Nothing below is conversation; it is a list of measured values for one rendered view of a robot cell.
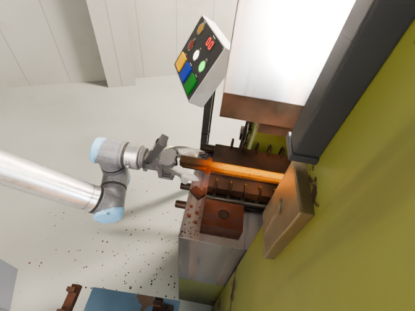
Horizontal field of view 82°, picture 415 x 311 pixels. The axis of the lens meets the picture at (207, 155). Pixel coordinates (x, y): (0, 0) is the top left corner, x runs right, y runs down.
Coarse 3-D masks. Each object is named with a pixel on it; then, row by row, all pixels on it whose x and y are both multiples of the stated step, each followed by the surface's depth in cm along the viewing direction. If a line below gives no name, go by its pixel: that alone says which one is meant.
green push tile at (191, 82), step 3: (192, 75) 106; (189, 78) 108; (192, 78) 106; (195, 78) 105; (189, 81) 108; (192, 81) 105; (195, 81) 103; (186, 84) 109; (189, 84) 107; (192, 84) 105; (195, 84) 104; (186, 87) 109; (189, 87) 107; (192, 87) 105; (186, 90) 108; (189, 90) 106; (189, 93) 106
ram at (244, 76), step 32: (256, 0) 31; (288, 0) 31; (320, 0) 30; (352, 0) 30; (256, 32) 34; (288, 32) 34; (320, 32) 33; (256, 64) 38; (288, 64) 37; (320, 64) 36; (256, 96) 42; (288, 96) 41
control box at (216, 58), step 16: (192, 32) 116; (208, 32) 104; (192, 48) 113; (224, 48) 92; (192, 64) 110; (208, 64) 99; (224, 64) 97; (208, 80) 100; (192, 96) 104; (208, 96) 107
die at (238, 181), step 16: (224, 160) 82; (240, 160) 82; (256, 160) 83; (272, 160) 85; (288, 160) 86; (224, 176) 77; (240, 176) 77; (208, 192) 77; (224, 192) 75; (240, 192) 74; (256, 192) 74; (272, 192) 75
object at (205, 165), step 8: (184, 160) 77; (192, 160) 78; (200, 160) 78; (208, 160) 78; (192, 168) 79; (200, 168) 79; (208, 168) 76; (216, 168) 77; (224, 168) 77; (232, 168) 77; (240, 168) 78; (248, 168) 78; (256, 176) 77; (264, 176) 76; (272, 176) 77; (280, 176) 77
